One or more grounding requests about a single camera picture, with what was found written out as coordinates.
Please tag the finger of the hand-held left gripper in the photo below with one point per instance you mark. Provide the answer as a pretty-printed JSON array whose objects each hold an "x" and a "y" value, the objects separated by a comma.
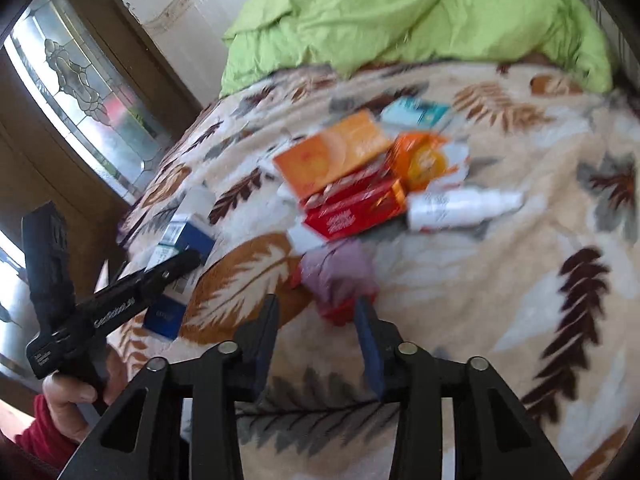
[{"x": 170, "y": 270}]

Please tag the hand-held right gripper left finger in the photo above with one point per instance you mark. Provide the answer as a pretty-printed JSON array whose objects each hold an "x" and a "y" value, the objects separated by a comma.
[{"x": 270, "y": 340}]

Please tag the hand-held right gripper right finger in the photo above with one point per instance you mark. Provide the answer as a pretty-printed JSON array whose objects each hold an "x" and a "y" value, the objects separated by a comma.
[{"x": 367, "y": 350}]

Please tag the blue and white box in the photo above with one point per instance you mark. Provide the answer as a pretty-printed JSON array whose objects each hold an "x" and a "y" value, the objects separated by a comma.
[{"x": 195, "y": 240}]

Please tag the small red box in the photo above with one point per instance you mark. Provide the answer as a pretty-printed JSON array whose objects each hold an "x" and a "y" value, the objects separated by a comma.
[{"x": 340, "y": 316}]

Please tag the dark blue box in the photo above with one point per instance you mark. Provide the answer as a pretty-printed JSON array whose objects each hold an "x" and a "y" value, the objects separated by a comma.
[{"x": 165, "y": 317}]

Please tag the pink wrapper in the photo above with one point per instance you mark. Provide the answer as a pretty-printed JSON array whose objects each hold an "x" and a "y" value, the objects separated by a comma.
[{"x": 340, "y": 270}]

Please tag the white bottle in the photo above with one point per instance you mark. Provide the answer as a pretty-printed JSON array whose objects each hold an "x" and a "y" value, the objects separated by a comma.
[{"x": 450, "y": 210}]

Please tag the large orange box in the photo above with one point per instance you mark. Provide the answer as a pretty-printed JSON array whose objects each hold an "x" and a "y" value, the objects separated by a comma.
[{"x": 330, "y": 155}]

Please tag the orange packet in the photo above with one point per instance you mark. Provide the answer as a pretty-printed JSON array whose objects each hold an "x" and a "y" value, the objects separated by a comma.
[{"x": 417, "y": 160}]

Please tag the person's left forearm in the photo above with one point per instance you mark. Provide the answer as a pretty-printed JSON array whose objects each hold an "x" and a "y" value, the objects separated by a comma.
[{"x": 42, "y": 442}]

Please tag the person's left hand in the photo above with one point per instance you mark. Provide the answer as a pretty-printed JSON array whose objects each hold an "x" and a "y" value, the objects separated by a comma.
[{"x": 62, "y": 395}]

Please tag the leaf printed blanket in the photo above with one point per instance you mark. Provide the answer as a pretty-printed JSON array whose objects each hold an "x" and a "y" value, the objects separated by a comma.
[{"x": 500, "y": 270}]

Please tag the wooden door with leaded glass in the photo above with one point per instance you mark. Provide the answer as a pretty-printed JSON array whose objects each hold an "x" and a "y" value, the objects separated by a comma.
[{"x": 75, "y": 80}]

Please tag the teal box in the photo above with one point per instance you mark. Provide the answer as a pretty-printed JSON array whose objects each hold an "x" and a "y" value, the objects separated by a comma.
[{"x": 415, "y": 112}]

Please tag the green duvet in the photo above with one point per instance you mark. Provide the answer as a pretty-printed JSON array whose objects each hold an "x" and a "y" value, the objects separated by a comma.
[{"x": 350, "y": 15}]

